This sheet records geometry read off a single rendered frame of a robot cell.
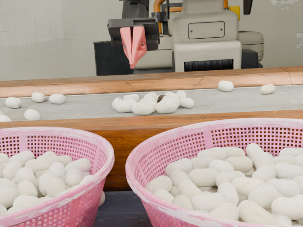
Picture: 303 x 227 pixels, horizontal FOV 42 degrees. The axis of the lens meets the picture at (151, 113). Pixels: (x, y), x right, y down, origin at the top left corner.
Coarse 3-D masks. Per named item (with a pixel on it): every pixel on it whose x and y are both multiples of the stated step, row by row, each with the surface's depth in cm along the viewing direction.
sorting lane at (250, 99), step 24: (48, 96) 88; (72, 96) 87; (96, 96) 85; (120, 96) 83; (192, 96) 79; (216, 96) 78; (240, 96) 76; (264, 96) 75; (288, 96) 74; (24, 120) 68
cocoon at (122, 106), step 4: (120, 100) 69; (124, 100) 69; (128, 100) 69; (132, 100) 69; (116, 104) 68; (120, 104) 68; (124, 104) 68; (128, 104) 68; (132, 104) 68; (116, 108) 68; (120, 108) 68; (124, 108) 68; (128, 108) 68; (120, 112) 69; (124, 112) 69
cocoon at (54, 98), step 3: (51, 96) 79; (54, 96) 79; (57, 96) 79; (60, 96) 79; (63, 96) 79; (51, 99) 79; (54, 99) 79; (57, 99) 79; (60, 99) 78; (63, 99) 79; (51, 102) 79; (54, 102) 79; (57, 102) 79; (60, 102) 79; (63, 102) 79
